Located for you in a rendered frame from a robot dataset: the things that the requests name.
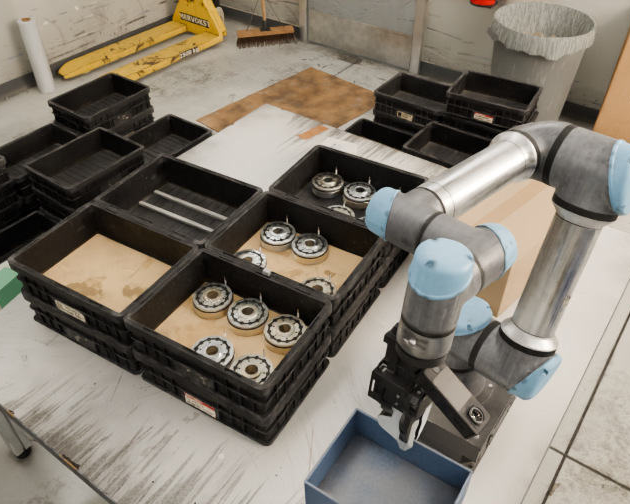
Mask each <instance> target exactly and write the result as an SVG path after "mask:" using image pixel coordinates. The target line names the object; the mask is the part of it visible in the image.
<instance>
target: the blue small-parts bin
mask: <svg viewBox="0 0 630 504"><path fill-rule="evenodd" d="M472 474H473V471H472V470H470V469H468V468H467V467H465V466H463V465H461V464H459V463H457V462H456V461H454V460H452V459H450V458H448V457H446V456H445V455H443V454H441V453H439V452H437V451H435V450H434V449H432V448H430V447H428V446H426V445H424V444H423V443H421V442H419V441H417V440H415V439H414V440H413V446H412V447H411V448H409V449H408V450H406V451H404V450H402V449H400V448H399V444H398V442H397V440H396V439H395V438H394V437H393V436H391V435H390V434H389V433H388V432H387V431H386V430H385V429H383V428H382V427H381V426H380V425H379V423H378V419H377V418H375V417H373V416H371V415H370V414H368V413H366V412H364V411H362V410H360V409H359V408H355V410H354V411H353V412H352V414H351V415H350V417H349V418H348V419H347V421H346V422H345V424H344V425H343V426H342V428H341V429H340V431H339V432H338V433H337V435H336V436H335V438H334V439H333V440H332V442H331V443H330V445H329V446H328V448H327V449H326V450H325V452H324V453H323V455H322V456H321V457H320V459H319V460H318V462H317V463H316V464H315V466H314V467H313V469H312V470H311V471H310V473H309V474H308V476H307V477H306V478H305V480H304V491H305V504H462V502H463V500H464V498H465V496H466V493H467V490H468V487H469V483H470V480H471V477H472Z"/></svg>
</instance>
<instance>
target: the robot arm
mask: <svg viewBox="0 0 630 504"><path fill-rule="evenodd" d="M527 179H532V180H536V181H539V182H542V183H544V184H546V185H548V186H551V187H553V188H555V191H554V194H553V196H552V199H551V201H552V203H553V205H554V207H555V210H556V212H555V214H554V217H553V219H552V221H551V224H550V226H549V229H548V231H547V234H546V236H545V238H544V241H543V243H542V246H541V248H540V251H539V253H538V255H537V258H536V260H535V263H534V265H533V268H532V270H531V272H530V275H529V277H528V280H527V282H526V285H525V287H524V289H523V292H522V294H521V297H520V299H519V302H518V304H517V306H516V309H515V311H514V314H513V316H511V317H508V318H505V319H504V320H502V322H499V321H498V320H496V319H494V318H492V316H493V314H492V310H491V309H490V306H489V304H488V303H487V302H486V301H484V300H483V299H481V298H479V297H476V296H475V295H476V294H478V293H479V292H480V291H481V290H483V289H484V288H485V287H487V286H488V285H489V284H491V283H492V282H493V281H495V280H498V279H499V278H501V277H502V276H503V275H504V273H505V272H506V271H507V270H508V269H509V268H510V267H511V266H512V265H513V264H514V262H515V261H516V259H517V253H518V248H517V243H516V240H515V238H514V236H513V235H512V234H511V232H510V231H509V230H508V229H507V228H505V227H504V226H502V225H500V224H497V223H484V224H480V225H477V226H476V227H472V226H470V225H468V224H466V223H464V222H462V221H460V220H458V219H457V218H458V217H460V216H461V215H463V214H464V213H466V212H467V211H469V210H470V209H472V208H473V207H475V206H477V205H478V204H480V203H481V202H483V201H484V200H486V199H487V198H489V197H490V196H492V195H493V194H495V193H496V192H498V191H499V190H501V189H503V188H504V187H506V186H507V185H509V184H510V183H519V182H523V181H525V180H527ZM629 213H630V144H629V143H626V142H625V141H624V140H622V139H619V140H618V139H615V138H612V137H609V136H606V135H603V134H600V133H597V132H594V131H591V130H588V129H585V128H582V127H579V126H576V125H574V124H571V123H568V122H563V121H553V120H548V121H538V122H531V123H527V124H523V125H519V126H516V127H513V128H511V129H508V130H506V131H504V132H502V133H500V134H499V135H497V136H496V137H495V138H494V139H493V140H492V141H491V143H490V145H489V147H487V148H485V149H483V150H482V151H480V152H478V153H476V154H475V155H473V156H471V157H469V158H467V159H466V160H464V161H462V162H460V163H459V164H457V165H455V166H453V167H452V168H450V169H448V170H446V171H444V172H443V173H441V174H439V175H437V176H436V177H434V178H432V179H430V180H428V181H427V182H425V183H423V184H421V185H420V186H418V187H416V188H414V189H412V190H411V191H409V192H407V193H402V192H401V191H400V190H395V189H393V188H390V187H385V188H382V189H380V190H379V191H378V192H376V193H375V194H374V196H373V197H372V198H371V200H370V202H369V204H368V206H367V209H366V215H365V223H366V226H367V228H368V229H369V230H370V231H372V232H373V233H374V234H376V235H378V236H379V237H381V238H383V240H384V241H389V242H391V243H392V244H394V245H396V246H398V247H400V248H402V249H403V250H405V251H407V252H409V253H411V254H413V255H414V257H413V261H412V263H411V264H410V267H409V271H408V282H407V287H406V291H405V296H404V301H403V306H402V311H401V316H400V320H399V322H397V323H396V324H395V325H394V326H393V327H392V329H391V330H389V331H387V332H386V333H385V334H384V339H383V342H385V343H386V344H387V348H386V353H385V357H384V358H383V359H382V360H381V361H380V362H379V364H378V365H377V366H376V367H375V368H374V369H373V370H372V374H371V379H370V384H369V390H368V395H367V396H369V397H371V398H372V399H374V400H376V401H377V402H378V403H379V404H381V405H382V406H384V407H386V408H387V409H389V410H390V409H391V408H392V409H393V414H392V416H391V417H389V416H384V415H379V416H378V423H379V425H380V426H381V427H382V428H383V429H385V430H386V431H387V432H388V433H389V434H390V435H391V436H393V437H394V438H395V439H396V440H397V442H398V444H399V448H400V449H402V450H404V451H406V450H408V449H409V448H411V447H412V446H413V440H414V439H415V440H417V439H418V437H419V435H420V433H421V431H422V429H423V427H424V425H425V423H426V421H427V418H428V417H429V415H430V412H431V410H432V407H433V405H434V403H435V405H436V406H437V407H438V408H439V409H440V410H441V412H442V413H443V414H444V415H445V416H446V417H447V419H448V420H449V421H450V422H451V423H452V425H453V426H454V427H455V428H456V429H457V430H458V432H459V433H460V434H461V435H462V436H463V437H464V439H471V438H473V437H475V436H478V435H480V433H481V432H482V431H483V429H484V428H485V426H486V425H487V424H488V422H489V421H490V415H489V413H488V412H487V411H486V410H485V409H484V408H483V406H482V405H481V404H480V403H479V402H478V401H477V399H476V397H477V396H478V395H479V394H480V393H481V392H482V391H483V389H484V386H485V382H486V378H487V379H489V380H490V381H492V382H494V383H495V384H497V385H498V386H500V387H502V388H503V389H505V390H506V391H507V392H508V393H511V394H513V395H515V396H517V397H518V398H520V399H522V400H530V399H532V398H534V397H535V396H536V395H537V394H538V393H539V392H540V391H541V390H542V389H543V388H544V386H545V385H546V384H547V383H548V381H549V380H550V379H551V378H552V376H553V375H554V374H555V372H556V371H557V369H558V368H559V366H560V364H561V362H562V357H561V356H560V355H559V354H558V353H557V354H556V353H555V352H556V350H557V348H558V345H559V341H558V339H557V337H556V335H555V332H556V330H557V328H558V325H559V323H560V321H561V319H562V317H563V314H564V312H565V310H566V308H567V306H568V303H569V301H570V299H571V297H572V295H573V292H574V290H575V288H576V286H577V284H578V281H579V279H580V277H581V275H582V273H583V270H584V268H585V266H586V264H587V262H588V259H589V257H590V255H591V253H592V251H593V248H594V246H595V244H596V242H597V240H598V237H599V235H600V233H601V231H602V229H603V227H604V226H607V225H609V224H612V223H615V222H616V220H617V218H618V216H622V215H623V216H625V215H628V214H629ZM382 364H385V365H387V366H385V365H382ZM381 365H382V366H381ZM380 366H381V367H380ZM379 367H380V368H379ZM373 380H375V382H374V387H373V391H372V385H373Z"/></svg>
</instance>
